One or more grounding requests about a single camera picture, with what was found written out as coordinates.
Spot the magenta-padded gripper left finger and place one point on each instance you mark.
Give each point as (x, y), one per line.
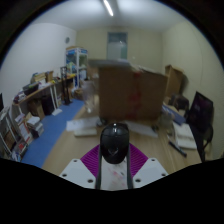
(78, 173)

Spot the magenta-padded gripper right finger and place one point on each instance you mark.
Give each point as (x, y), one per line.
(150, 171)

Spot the black computer mouse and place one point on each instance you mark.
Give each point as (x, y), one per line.
(114, 143)

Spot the white paper sheet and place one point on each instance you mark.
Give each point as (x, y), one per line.
(81, 124)

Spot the stack of books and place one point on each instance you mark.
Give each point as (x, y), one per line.
(35, 126)

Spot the white shelf unit with books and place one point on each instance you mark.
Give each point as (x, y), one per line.
(13, 136)

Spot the clear glass jar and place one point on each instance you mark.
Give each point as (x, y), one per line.
(89, 96)

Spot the dark computer monitor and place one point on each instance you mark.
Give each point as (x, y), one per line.
(200, 111)

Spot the large brown cardboard box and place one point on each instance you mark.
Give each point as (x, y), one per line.
(130, 93)

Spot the tall open cardboard box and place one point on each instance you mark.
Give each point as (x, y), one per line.
(175, 80)

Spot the blue and white claw machine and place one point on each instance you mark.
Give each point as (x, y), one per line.
(76, 65)

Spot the grey door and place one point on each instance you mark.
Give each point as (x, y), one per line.
(116, 46)

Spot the ceiling tube light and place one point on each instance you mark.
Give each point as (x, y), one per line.
(107, 7)

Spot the round wall clock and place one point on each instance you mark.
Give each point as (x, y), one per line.
(67, 40)

